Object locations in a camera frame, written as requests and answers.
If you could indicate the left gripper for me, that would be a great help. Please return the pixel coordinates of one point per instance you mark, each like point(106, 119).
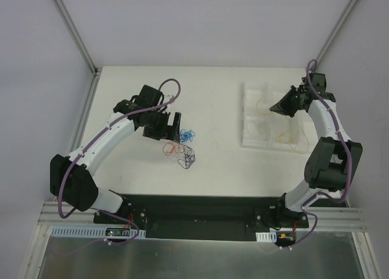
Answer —
point(166, 127)

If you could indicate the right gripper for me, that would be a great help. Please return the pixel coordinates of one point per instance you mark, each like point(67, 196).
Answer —
point(292, 101)

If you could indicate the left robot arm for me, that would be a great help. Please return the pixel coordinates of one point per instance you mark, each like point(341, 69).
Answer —
point(71, 176)

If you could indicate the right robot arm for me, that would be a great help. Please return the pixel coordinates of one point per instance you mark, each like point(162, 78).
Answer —
point(330, 168)

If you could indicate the white foam compartment tray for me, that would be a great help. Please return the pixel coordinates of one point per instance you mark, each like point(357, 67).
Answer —
point(267, 130)

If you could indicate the left aluminium frame post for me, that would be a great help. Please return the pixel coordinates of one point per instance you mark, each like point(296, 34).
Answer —
point(76, 37)

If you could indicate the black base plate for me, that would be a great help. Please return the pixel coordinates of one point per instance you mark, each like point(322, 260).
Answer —
point(215, 218)

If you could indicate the right white cable duct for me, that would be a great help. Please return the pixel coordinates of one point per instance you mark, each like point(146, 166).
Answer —
point(266, 237)

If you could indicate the white cable duct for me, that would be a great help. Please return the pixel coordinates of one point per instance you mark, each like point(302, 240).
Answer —
point(266, 237)
point(96, 232)

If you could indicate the left white cable duct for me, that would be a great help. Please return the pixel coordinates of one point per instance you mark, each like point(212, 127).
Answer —
point(96, 232)

